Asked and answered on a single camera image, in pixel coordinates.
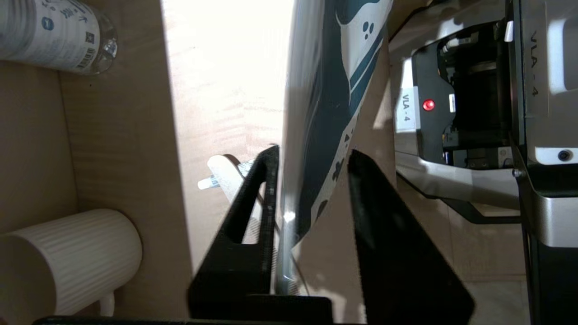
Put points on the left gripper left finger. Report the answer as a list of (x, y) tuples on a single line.
[(235, 266)]

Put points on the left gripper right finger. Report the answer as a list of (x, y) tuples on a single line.
[(397, 262)]

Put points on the white toiletry tube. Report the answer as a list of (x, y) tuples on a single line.
[(226, 177)]

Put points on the printed bag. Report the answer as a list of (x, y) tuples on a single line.
[(323, 108)]

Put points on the white ribbed mug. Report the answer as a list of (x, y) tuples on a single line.
[(67, 262)]

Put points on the clear plastic water bottle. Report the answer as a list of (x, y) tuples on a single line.
[(54, 34)]

